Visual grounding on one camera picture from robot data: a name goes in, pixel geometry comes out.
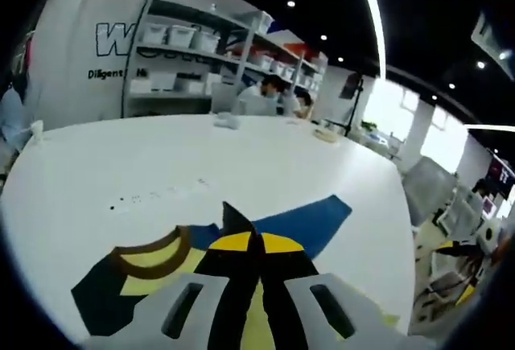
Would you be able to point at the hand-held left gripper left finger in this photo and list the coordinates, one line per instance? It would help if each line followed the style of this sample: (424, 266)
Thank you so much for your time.
(193, 305)

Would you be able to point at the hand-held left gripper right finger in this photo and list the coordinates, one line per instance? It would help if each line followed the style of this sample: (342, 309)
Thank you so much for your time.
(306, 310)

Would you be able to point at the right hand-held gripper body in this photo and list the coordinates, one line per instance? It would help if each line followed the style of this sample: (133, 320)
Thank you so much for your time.
(490, 243)

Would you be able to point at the yellow blue grey garment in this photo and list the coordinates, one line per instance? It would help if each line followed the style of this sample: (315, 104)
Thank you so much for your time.
(306, 221)

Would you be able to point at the grey mesh office chair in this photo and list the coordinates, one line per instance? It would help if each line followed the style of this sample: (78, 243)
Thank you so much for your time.
(428, 189)

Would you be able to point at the beige items on table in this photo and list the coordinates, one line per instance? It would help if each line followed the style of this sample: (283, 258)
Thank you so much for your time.
(325, 136)

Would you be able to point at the black tripod stand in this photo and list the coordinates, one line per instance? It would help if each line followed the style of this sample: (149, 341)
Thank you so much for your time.
(354, 104)

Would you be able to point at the small white cup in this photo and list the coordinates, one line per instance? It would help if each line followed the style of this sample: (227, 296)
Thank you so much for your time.
(37, 132)

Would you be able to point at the grey metal shelf unit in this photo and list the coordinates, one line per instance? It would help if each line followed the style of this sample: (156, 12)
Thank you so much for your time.
(225, 60)

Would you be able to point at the row of white storage boxes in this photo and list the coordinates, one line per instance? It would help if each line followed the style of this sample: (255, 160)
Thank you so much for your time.
(181, 37)

